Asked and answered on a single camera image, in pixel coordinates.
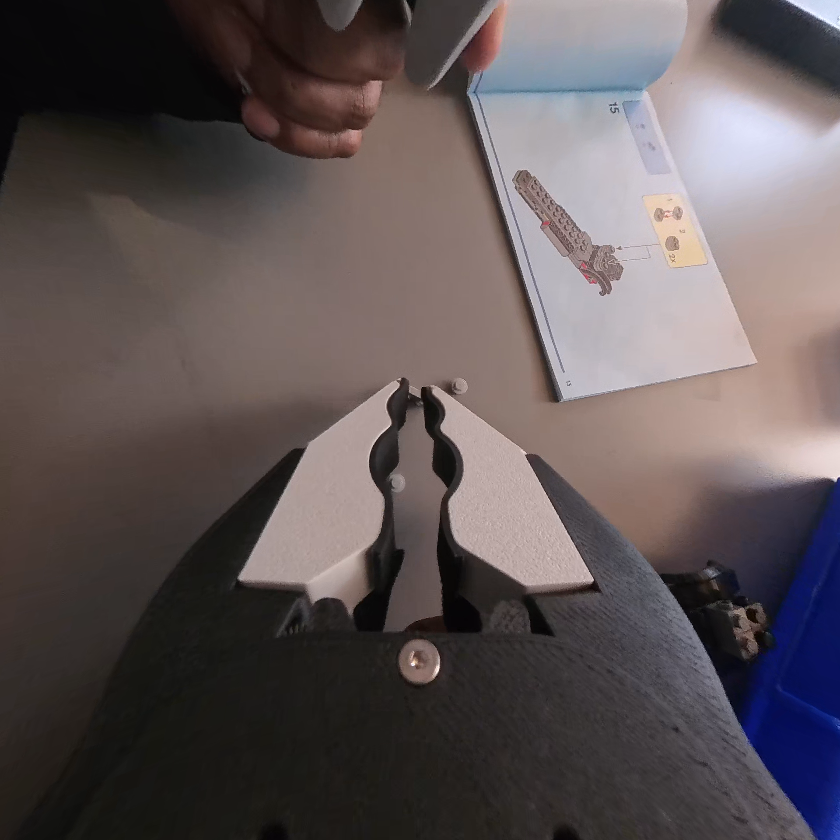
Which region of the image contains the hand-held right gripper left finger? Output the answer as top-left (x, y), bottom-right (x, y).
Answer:
top-left (236, 377), bottom-right (412, 632)

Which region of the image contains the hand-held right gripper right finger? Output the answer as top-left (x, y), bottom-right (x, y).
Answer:
top-left (420, 385), bottom-right (596, 634)

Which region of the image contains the person's left forearm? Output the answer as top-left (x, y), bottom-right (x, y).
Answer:
top-left (0, 0), bottom-right (250, 132)

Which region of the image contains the grey desk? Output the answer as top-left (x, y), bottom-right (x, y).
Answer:
top-left (0, 0), bottom-right (840, 840)

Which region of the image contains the person's left hand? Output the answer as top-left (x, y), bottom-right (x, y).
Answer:
top-left (190, 0), bottom-right (511, 160)

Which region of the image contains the dark toy brick model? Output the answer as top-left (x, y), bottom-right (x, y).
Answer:
top-left (659, 561), bottom-right (775, 664)

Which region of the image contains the pale blue instruction booklet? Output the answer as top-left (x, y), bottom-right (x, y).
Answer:
top-left (467, 0), bottom-right (759, 403)

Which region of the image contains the blue plastic bin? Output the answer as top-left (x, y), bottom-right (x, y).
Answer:
top-left (742, 479), bottom-right (840, 840)

